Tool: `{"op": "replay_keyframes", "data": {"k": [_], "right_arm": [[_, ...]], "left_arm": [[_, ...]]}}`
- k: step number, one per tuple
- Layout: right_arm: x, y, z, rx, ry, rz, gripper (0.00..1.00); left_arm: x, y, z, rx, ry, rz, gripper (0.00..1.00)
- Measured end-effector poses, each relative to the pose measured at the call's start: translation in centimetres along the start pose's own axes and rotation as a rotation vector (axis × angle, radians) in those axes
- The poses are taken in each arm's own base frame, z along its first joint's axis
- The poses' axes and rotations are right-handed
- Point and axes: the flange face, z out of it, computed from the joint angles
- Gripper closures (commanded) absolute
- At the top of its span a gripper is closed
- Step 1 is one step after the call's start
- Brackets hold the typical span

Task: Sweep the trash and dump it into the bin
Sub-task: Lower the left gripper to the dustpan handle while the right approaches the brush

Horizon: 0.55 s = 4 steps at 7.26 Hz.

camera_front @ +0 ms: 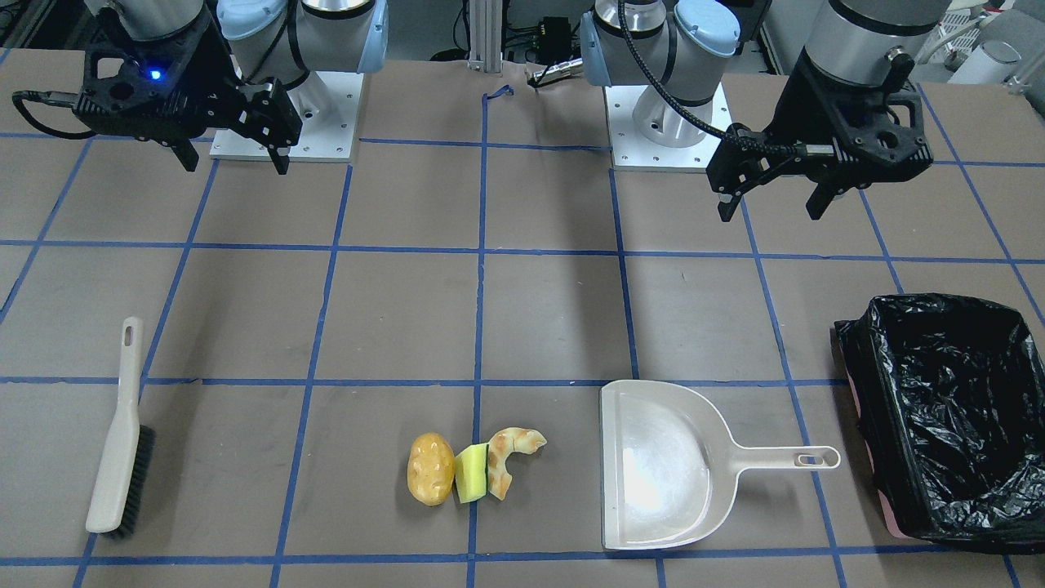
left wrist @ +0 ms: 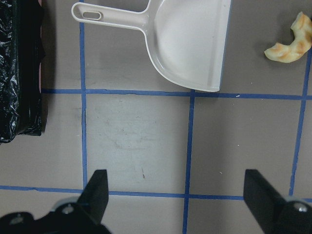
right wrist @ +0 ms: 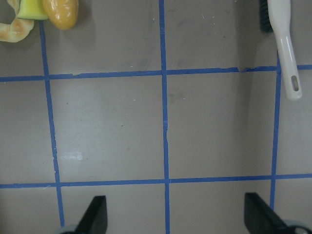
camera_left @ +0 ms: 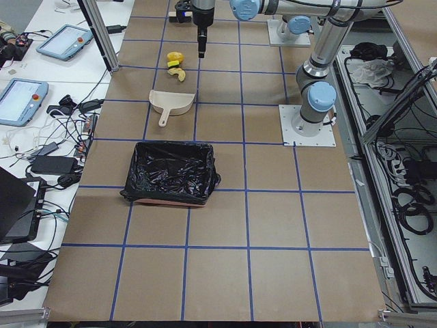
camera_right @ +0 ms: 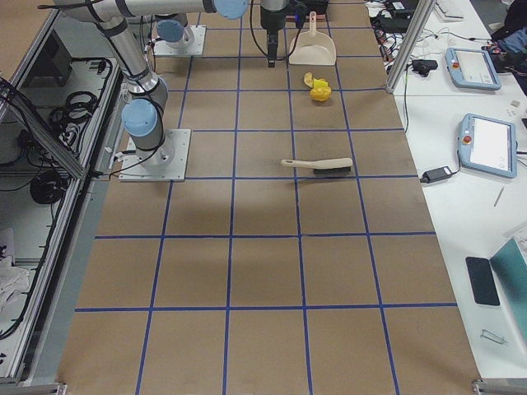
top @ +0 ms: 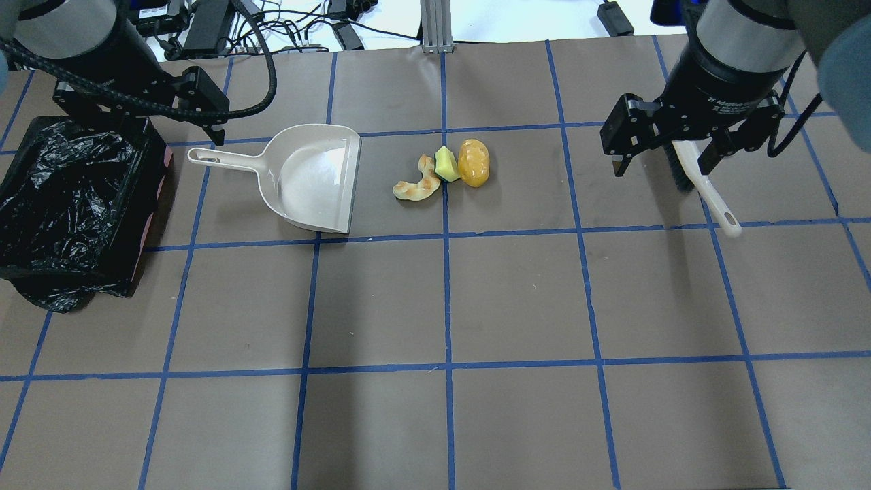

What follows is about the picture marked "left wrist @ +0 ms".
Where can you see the black bag lined bin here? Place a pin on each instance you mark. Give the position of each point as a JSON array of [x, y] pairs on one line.
[[21, 53]]

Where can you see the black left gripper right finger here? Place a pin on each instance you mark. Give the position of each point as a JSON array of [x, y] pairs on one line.
[[265, 203]]

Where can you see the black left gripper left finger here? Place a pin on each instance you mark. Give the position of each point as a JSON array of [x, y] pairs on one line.
[[94, 198]]

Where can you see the beige plastic dustpan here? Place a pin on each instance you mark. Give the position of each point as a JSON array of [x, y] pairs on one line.
[[185, 39]]

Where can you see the toy croissant piece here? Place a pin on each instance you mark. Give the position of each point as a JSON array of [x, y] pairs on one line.
[[302, 42]]

